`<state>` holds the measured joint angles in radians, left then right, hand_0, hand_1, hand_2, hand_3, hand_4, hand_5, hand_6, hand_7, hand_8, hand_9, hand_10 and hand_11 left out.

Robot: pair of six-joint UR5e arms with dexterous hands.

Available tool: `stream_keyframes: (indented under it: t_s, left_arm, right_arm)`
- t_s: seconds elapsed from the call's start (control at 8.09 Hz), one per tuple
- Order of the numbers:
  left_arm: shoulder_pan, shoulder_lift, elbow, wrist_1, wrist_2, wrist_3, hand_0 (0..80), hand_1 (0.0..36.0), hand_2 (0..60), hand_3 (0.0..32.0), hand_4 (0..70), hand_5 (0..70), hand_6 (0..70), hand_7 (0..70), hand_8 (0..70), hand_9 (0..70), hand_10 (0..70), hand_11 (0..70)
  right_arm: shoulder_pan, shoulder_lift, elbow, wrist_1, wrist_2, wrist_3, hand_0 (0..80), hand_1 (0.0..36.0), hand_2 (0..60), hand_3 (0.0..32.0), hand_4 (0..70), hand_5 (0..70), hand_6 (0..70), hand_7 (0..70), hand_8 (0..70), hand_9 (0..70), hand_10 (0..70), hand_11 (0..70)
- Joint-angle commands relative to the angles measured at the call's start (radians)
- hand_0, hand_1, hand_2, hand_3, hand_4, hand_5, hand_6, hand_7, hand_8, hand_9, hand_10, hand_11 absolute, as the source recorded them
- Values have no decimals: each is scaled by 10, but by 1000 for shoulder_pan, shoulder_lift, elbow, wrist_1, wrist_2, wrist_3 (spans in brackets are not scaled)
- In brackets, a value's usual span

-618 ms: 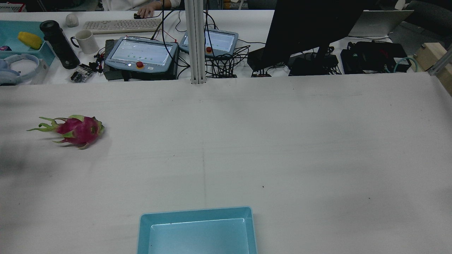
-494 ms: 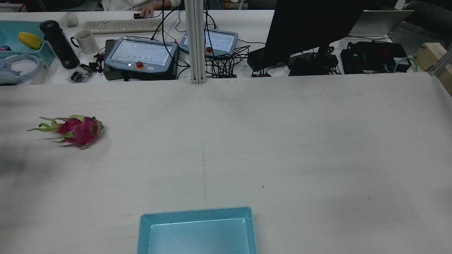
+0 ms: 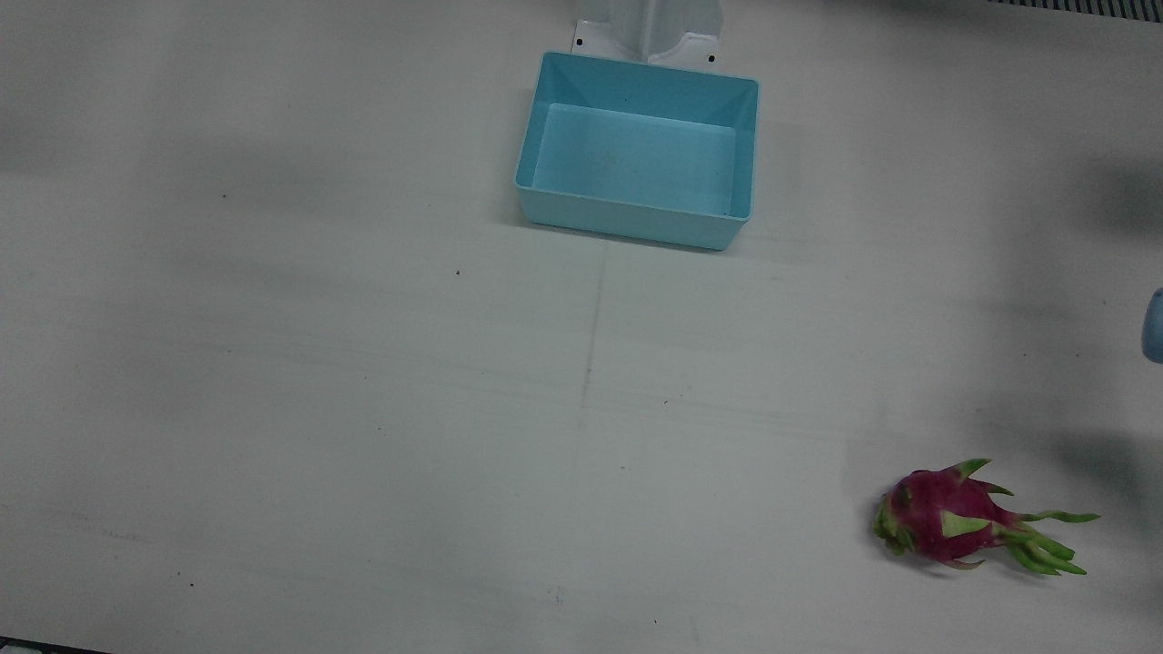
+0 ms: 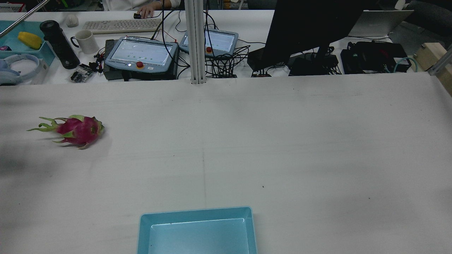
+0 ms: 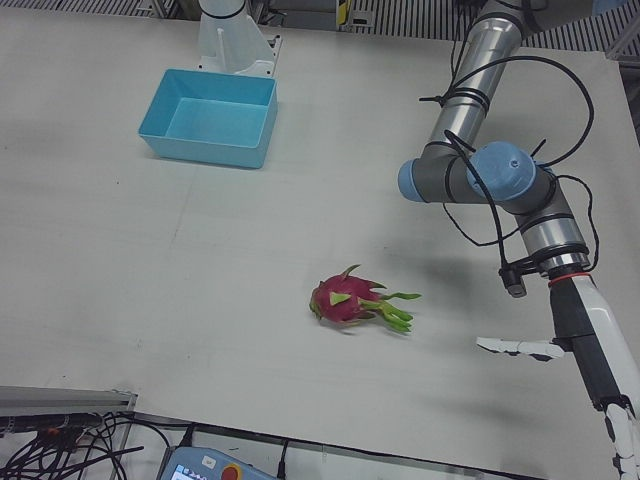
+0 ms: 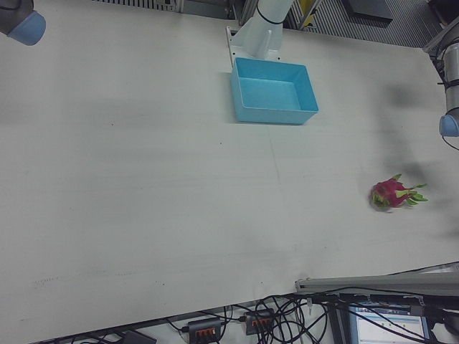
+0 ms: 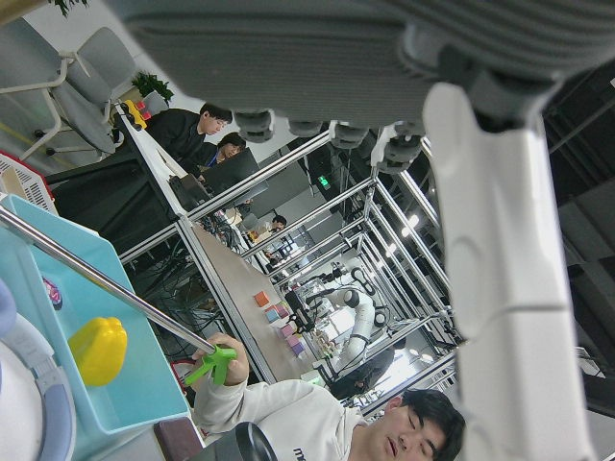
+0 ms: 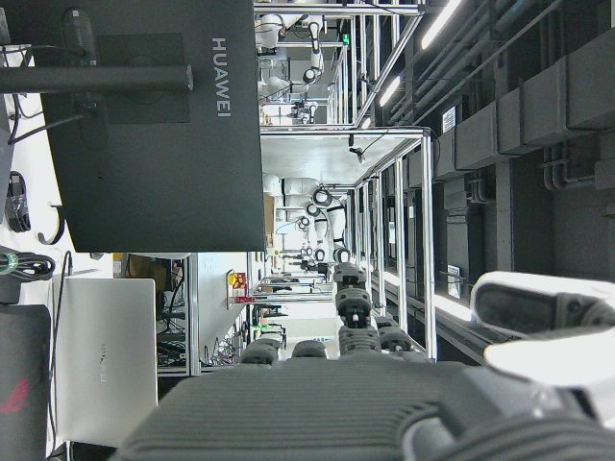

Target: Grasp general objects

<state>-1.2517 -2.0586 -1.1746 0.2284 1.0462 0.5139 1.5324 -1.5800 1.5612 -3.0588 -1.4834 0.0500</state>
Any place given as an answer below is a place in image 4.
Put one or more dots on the beige computer keyboard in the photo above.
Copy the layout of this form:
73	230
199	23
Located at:
122	25

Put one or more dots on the bystander bare hand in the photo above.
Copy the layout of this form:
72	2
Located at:
147	10

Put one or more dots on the pink dragon fruit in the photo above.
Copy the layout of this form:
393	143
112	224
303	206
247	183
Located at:
79	130

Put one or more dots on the white ceramic mug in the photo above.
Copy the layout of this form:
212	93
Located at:
89	41

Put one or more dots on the wooden box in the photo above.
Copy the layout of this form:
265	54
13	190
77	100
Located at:
432	53

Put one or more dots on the light blue plastic tray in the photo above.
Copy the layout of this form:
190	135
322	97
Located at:
197	233

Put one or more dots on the black office chair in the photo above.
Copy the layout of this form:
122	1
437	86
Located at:
430	14

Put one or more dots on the metal rod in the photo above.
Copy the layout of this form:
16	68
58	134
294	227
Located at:
21	17

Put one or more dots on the silver Huawei laptop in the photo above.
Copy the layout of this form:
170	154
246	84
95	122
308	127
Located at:
381	22

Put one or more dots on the teal storage bin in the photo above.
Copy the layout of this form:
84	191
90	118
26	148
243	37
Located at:
10	37

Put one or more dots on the black thermos bottle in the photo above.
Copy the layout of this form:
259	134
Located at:
60	44

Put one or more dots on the black Huawei monitor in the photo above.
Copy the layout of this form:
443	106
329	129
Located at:
303	28

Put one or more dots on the white round object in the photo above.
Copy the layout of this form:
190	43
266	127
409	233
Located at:
72	20

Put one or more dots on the aluminium frame profile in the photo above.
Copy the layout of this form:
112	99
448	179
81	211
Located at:
441	61

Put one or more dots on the grey teach pendant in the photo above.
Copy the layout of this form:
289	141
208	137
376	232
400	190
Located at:
221	41
141	53

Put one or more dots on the aluminium profile post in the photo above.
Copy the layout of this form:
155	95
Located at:
196	42

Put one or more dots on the black monitor stand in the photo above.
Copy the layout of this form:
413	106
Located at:
310	66

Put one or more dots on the pale blue headphones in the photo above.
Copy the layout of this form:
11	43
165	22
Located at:
22	59

